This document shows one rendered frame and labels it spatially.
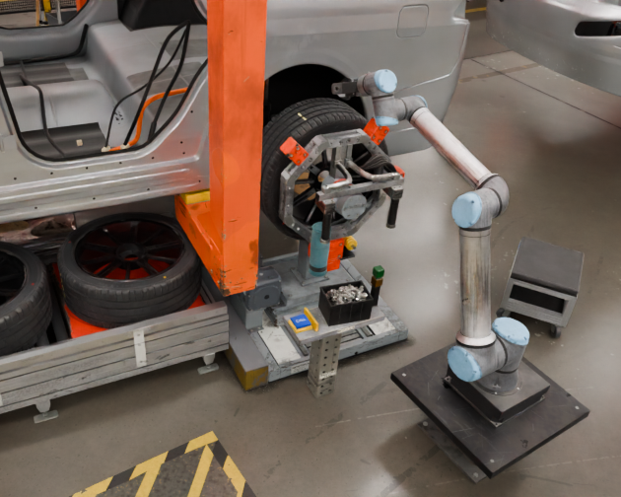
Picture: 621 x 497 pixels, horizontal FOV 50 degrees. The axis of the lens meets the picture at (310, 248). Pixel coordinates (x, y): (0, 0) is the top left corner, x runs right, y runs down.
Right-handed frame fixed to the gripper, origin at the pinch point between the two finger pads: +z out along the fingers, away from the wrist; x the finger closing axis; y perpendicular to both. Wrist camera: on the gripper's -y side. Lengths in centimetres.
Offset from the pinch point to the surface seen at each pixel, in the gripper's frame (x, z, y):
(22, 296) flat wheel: -76, 45, -135
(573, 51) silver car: 28, 69, 230
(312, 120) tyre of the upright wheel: -12.1, 0.9, -12.4
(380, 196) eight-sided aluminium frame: -49, 8, 25
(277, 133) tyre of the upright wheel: -16.3, 12.3, -24.6
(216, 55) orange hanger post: 10, -32, -67
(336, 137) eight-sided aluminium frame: -20.2, -6.1, -5.3
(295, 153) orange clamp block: -25.5, -4.8, -25.2
